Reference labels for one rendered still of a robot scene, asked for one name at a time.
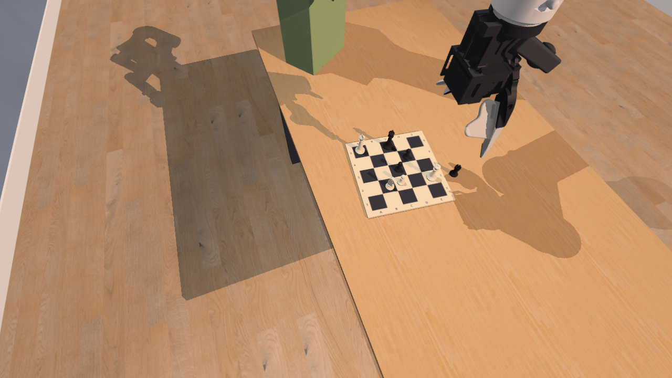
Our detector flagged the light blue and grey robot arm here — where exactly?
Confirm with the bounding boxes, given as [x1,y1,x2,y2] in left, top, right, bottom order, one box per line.
[491,0,564,74]

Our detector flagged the black and cream chessboard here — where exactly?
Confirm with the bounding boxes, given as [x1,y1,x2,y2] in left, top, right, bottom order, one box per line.
[345,131,455,218]

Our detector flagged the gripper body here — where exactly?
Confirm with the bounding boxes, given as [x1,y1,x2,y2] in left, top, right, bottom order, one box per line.
[440,4,547,105]

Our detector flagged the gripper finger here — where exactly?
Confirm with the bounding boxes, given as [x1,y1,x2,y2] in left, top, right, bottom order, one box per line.
[436,80,451,95]
[465,80,519,158]

